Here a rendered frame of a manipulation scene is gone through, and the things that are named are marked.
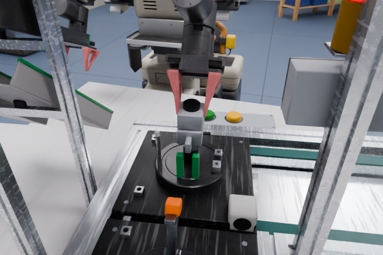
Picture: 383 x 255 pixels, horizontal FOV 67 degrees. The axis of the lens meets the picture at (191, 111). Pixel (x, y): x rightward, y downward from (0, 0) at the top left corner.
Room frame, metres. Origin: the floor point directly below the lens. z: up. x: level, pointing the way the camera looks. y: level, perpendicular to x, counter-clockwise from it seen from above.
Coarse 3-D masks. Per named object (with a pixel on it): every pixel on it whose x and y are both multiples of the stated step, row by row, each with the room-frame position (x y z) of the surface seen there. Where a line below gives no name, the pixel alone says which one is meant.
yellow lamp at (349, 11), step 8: (344, 0) 0.30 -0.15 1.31; (344, 8) 0.29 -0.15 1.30; (352, 8) 0.28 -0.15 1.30; (344, 16) 0.29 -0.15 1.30; (352, 16) 0.28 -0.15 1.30; (336, 24) 0.30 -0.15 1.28; (344, 24) 0.29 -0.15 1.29; (352, 24) 0.28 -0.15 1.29; (336, 32) 0.29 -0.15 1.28; (344, 32) 0.28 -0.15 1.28; (352, 32) 0.28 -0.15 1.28; (336, 40) 0.29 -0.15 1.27; (344, 40) 0.28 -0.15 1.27; (336, 48) 0.29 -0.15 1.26; (344, 48) 0.28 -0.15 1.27
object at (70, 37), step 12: (0, 0) 0.38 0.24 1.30; (12, 0) 0.40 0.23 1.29; (24, 0) 0.41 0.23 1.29; (0, 12) 0.37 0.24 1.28; (12, 12) 0.39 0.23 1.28; (24, 12) 0.41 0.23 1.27; (0, 24) 0.37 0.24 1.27; (12, 24) 0.39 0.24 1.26; (24, 24) 0.40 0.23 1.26; (36, 24) 0.42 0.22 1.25; (12, 36) 0.50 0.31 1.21; (24, 36) 0.47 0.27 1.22; (36, 36) 0.43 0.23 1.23; (72, 36) 0.49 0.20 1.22; (84, 36) 0.52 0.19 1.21
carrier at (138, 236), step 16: (112, 224) 0.30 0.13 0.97; (128, 224) 0.30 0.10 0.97; (144, 224) 0.30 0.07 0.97; (160, 224) 0.30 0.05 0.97; (112, 240) 0.28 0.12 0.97; (128, 240) 0.28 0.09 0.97; (144, 240) 0.28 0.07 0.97; (160, 240) 0.28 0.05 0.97; (192, 240) 0.28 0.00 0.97; (208, 240) 0.28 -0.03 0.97; (224, 240) 0.28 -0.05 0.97; (240, 240) 0.28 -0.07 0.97; (256, 240) 0.28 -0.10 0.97
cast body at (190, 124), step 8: (184, 104) 0.43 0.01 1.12; (192, 104) 0.43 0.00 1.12; (200, 104) 0.45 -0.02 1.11; (184, 112) 0.42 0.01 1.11; (192, 112) 0.42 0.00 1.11; (200, 112) 0.42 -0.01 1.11; (184, 120) 0.41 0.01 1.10; (192, 120) 0.41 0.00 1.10; (200, 120) 0.41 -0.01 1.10; (184, 128) 0.41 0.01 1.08; (192, 128) 0.41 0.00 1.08; (200, 128) 0.41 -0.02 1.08; (184, 136) 0.41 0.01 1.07; (192, 136) 0.41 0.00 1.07; (200, 136) 0.40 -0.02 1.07; (184, 144) 0.41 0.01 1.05; (192, 144) 0.41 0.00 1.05; (200, 144) 0.41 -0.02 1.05
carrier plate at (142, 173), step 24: (144, 144) 0.52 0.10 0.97; (168, 144) 0.52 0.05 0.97; (216, 144) 0.52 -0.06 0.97; (240, 144) 0.52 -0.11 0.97; (144, 168) 0.44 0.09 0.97; (240, 168) 0.44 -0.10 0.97; (120, 192) 0.37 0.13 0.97; (144, 192) 0.37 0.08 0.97; (168, 192) 0.37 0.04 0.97; (216, 192) 0.37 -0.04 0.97; (240, 192) 0.37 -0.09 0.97; (120, 216) 0.33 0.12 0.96; (144, 216) 0.32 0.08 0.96; (192, 216) 0.32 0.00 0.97; (216, 216) 0.32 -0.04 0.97
